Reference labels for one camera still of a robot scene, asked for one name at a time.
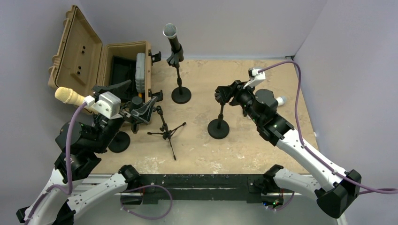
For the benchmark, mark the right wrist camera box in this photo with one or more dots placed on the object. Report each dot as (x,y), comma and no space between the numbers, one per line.
(256,76)

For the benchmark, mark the black dynamic microphone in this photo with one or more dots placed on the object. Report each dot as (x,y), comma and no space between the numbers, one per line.
(170,31)

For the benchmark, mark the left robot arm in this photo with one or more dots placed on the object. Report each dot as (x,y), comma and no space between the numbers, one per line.
(92,128)

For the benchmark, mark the white wireless microphone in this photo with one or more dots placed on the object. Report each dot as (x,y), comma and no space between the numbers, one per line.
(281,100)

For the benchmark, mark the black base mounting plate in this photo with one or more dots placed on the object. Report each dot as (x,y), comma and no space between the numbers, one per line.
(250,188)

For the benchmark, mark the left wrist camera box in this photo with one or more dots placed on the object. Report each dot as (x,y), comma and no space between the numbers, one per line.
(108,105)

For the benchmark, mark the tripod shock mount stand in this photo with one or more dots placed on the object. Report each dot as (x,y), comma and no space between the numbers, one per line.
(165,131)

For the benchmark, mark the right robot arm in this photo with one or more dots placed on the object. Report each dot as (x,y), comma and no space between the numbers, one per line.
(331,186)

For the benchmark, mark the black mic stand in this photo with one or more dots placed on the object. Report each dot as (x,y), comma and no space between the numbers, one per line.
(181,94)
(120,142)
(218,128)

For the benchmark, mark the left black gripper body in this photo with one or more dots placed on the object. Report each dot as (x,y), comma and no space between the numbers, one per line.
(114,122)

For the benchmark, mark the tan hard case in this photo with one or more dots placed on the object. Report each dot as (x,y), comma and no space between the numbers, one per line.
(82,60)

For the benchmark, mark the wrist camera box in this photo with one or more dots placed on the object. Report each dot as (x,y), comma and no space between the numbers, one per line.
(256,76)
(108,105)

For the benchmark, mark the beige handheld microphone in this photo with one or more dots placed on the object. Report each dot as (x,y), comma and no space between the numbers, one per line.
(68,96)

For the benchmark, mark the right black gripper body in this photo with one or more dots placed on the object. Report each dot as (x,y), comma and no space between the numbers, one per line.
(244,96)

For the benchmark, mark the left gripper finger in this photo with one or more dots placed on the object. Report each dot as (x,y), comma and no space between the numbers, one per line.
(119,90)
(144,113)

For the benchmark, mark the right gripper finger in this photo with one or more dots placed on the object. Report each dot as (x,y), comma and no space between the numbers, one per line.
(237,83)
(223,94)

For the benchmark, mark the black condenser microphone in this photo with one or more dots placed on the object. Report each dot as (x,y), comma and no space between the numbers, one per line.
(135,103)

